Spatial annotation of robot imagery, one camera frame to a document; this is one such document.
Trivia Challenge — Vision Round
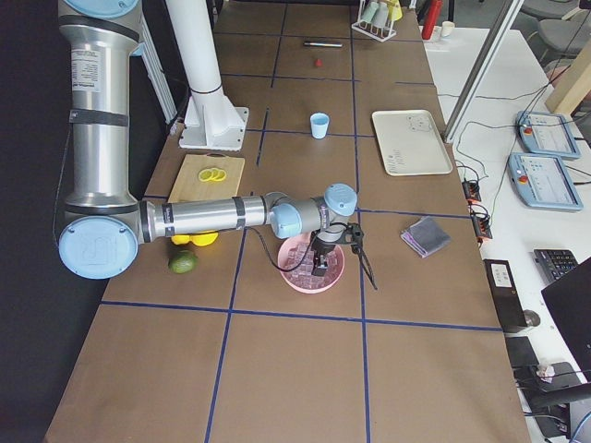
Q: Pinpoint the black keyboard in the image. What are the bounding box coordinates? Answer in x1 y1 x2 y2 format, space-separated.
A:
534 249 578 282

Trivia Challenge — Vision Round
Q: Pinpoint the yellow cup on rack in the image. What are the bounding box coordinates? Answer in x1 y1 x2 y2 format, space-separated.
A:
386 0 403 22

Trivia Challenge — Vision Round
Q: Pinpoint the metal cup rack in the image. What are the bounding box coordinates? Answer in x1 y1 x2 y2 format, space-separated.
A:
351 0 404 42

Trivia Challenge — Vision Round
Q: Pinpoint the yellow lemon far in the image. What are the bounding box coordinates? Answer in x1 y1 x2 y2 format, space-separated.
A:
171 234 191 245

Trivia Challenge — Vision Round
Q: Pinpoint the wooden cutting board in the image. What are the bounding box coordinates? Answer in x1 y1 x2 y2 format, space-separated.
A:
168 154 245 203

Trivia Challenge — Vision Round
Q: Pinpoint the red bottle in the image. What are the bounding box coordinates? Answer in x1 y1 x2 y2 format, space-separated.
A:
421 0 443 41

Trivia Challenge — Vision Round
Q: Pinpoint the pink bowl of ice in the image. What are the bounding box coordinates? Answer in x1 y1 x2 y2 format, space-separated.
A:
278 233 344 294

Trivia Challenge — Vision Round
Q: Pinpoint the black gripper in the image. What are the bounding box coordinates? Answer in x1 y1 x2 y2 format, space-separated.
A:
310 233 343 277

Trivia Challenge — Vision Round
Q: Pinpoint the steel muddler black tip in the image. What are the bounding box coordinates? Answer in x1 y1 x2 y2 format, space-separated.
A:
303 41 344 49

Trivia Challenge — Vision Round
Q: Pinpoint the light blue plastic cup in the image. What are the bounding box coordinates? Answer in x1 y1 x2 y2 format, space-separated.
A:
309 112 331 139

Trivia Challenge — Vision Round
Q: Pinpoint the grey-green cup on rack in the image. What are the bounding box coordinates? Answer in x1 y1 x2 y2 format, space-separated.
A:
359 1 379 23

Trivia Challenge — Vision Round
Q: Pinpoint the black box with label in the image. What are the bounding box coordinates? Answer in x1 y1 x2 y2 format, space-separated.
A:
483 259 527 333

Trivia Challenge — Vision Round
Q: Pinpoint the black monitor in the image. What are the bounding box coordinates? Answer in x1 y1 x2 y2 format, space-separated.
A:
542 258 591 371

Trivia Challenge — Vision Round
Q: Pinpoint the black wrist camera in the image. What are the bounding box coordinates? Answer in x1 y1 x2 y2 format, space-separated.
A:
345 223 364 256

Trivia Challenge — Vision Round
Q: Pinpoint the lemon slices stack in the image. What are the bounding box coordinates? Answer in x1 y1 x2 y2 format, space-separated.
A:
198 167 227 183

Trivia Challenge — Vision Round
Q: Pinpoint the black computer mouse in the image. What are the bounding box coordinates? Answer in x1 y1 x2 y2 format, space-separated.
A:
523 309 541 328

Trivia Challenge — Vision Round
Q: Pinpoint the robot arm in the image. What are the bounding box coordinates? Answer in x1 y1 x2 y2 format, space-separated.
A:
56 1 362 280

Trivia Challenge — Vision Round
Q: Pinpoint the far blue teach pendant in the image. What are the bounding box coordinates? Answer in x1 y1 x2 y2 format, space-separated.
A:
515 111 581 160

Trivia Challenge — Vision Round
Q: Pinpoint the yellow lemon near board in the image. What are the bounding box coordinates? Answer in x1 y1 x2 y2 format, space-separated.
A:
189 232 219 247

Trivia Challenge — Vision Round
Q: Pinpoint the near blue teach pendant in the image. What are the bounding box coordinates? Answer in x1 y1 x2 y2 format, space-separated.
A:
508 152 584 211

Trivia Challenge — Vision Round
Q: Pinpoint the grey folded cloth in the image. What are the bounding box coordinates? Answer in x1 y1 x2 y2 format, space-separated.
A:
401 216 452 258

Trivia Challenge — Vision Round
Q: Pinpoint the green lime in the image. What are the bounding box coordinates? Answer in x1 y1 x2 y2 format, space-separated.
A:
168 250 198 274

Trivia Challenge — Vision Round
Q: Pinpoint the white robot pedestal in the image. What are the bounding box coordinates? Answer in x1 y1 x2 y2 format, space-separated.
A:
166 0 249 151

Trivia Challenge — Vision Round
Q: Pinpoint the aluminium frame post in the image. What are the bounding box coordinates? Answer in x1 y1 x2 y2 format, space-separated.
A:
444 0 524 143

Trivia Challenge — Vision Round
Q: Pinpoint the cream bear tray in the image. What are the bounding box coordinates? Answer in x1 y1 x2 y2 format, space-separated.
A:
371 110 452 176

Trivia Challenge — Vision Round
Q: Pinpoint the blue teach pendant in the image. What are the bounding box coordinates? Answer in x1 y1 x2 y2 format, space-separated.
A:
508 152 584 211
515 111 581 160

